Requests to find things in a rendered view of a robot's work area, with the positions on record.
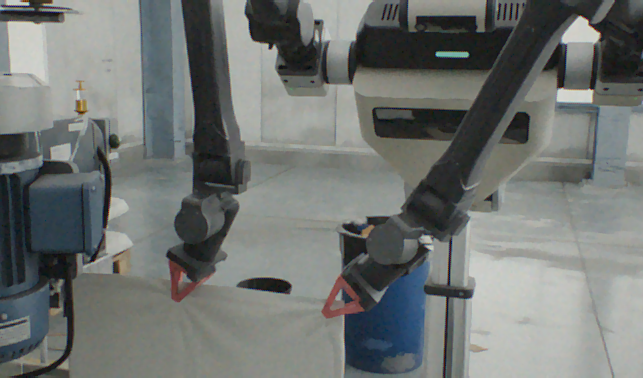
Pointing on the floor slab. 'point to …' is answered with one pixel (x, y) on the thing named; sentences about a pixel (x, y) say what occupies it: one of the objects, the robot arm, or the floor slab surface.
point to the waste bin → (384, 310)
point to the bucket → (266, 285)
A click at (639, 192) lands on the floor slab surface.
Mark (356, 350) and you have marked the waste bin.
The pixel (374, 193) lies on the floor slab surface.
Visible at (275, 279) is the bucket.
